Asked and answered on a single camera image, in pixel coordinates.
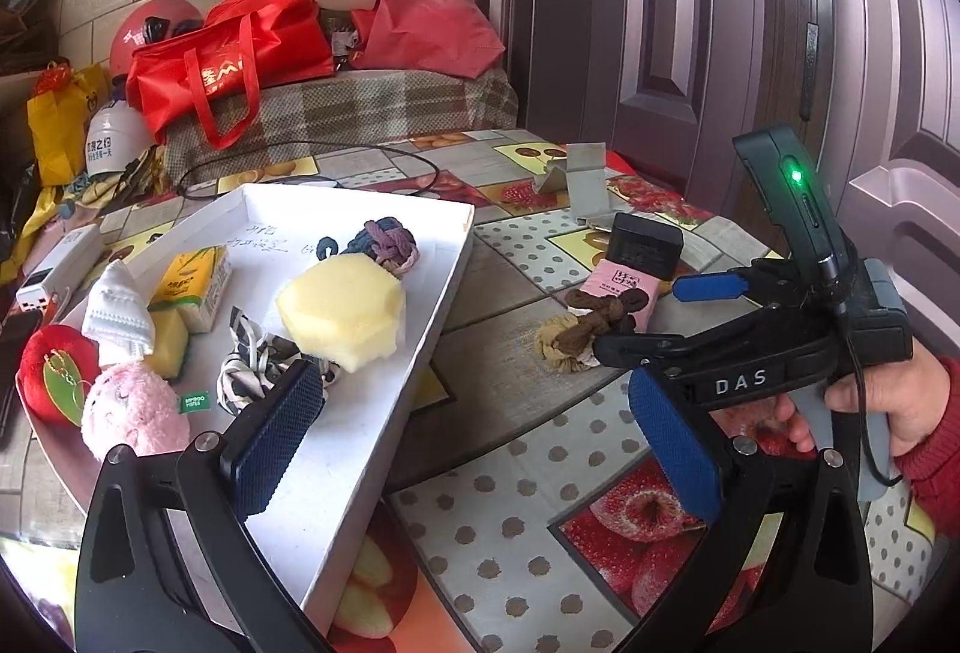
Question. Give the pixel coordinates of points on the white box tray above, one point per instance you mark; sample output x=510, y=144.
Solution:
x=311, y=532

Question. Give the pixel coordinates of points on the yellow tissue pack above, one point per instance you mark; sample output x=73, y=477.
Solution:
x=193, y=285

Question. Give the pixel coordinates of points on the red sleeve forearm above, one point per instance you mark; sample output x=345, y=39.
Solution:
x=933, y=468

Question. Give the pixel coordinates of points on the white helmet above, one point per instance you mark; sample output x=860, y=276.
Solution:
x=117, y=135

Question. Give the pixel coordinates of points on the black cube charger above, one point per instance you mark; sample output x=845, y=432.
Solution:
x=646, y=246

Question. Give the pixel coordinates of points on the pale yellow foam block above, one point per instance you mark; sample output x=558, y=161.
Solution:
x=346, y=309

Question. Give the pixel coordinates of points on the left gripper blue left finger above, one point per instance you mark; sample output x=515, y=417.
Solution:
x=225, y=478

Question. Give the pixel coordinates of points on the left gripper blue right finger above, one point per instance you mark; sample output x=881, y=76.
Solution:
x=727, y=483

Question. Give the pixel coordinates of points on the person right hand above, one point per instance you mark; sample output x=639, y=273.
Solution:
x=913, y=395

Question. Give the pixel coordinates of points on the red apple plush toy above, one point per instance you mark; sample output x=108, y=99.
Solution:
x=57, y=369

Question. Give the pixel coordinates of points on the yellow shopping bag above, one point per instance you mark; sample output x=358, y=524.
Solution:
x=60, y=107

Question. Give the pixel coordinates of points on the fruit pattern tablecloth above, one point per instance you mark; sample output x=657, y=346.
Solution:
x=505, y=520

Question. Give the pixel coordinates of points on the white power bank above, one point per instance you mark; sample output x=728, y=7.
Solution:
x=58, y=277

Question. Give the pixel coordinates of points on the dark red cloth bag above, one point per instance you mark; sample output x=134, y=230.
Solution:
x=451, y=37

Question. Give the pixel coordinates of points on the yellow green sponge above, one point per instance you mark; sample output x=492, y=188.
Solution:
x=171, y=342

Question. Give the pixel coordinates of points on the red tote bag with handles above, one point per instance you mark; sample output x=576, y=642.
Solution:
x=218, y=72

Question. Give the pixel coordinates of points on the grey metal phone stand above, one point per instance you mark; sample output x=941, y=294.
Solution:
x=580, y=173

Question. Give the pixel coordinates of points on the black smartphone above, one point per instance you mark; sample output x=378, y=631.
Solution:
x=16, y=331

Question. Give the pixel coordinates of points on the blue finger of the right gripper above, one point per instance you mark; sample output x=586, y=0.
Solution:
x=710, y=287

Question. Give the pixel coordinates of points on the cow print fabric pouch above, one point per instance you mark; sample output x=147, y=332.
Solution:
x=257, y=362

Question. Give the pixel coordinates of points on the red helmet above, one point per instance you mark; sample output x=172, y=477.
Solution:
x=152, y=22

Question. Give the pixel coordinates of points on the pink plush toy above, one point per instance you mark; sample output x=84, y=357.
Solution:
x=132, y=405

